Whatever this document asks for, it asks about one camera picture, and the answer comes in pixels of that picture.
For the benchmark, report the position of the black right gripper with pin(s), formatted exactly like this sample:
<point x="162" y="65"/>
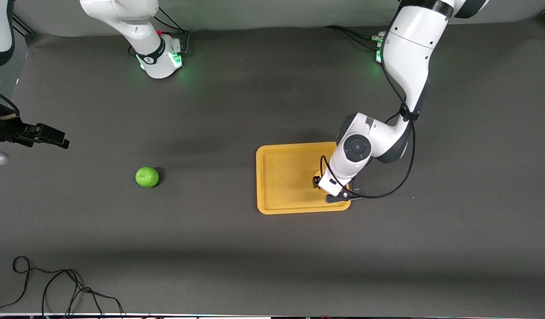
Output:
<point x="2" y="131"/>

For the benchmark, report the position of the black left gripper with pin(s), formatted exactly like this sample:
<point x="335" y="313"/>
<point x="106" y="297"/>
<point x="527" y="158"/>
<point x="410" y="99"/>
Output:
<point x="316" y="182"/>

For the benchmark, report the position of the green apple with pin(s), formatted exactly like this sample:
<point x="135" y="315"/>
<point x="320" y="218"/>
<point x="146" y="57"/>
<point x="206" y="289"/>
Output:
<point x="147" y="177"/>

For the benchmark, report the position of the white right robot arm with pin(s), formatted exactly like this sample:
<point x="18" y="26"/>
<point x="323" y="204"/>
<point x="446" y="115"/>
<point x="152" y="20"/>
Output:
<point x="135" y="26"/>

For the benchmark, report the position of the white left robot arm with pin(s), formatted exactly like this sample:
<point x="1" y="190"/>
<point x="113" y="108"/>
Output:
<point x="405" y="57"/>

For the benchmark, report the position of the orange plastic tray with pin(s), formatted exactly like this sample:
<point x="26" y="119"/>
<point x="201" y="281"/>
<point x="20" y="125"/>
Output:
<point x="285" y="181"/>

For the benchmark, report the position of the dark grey table mat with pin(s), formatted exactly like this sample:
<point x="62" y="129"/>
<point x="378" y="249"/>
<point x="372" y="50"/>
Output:
<point x="210" y="248"/>

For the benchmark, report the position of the aluminium frame rail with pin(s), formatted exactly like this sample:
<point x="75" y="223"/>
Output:
<point x="24" y="27"/>

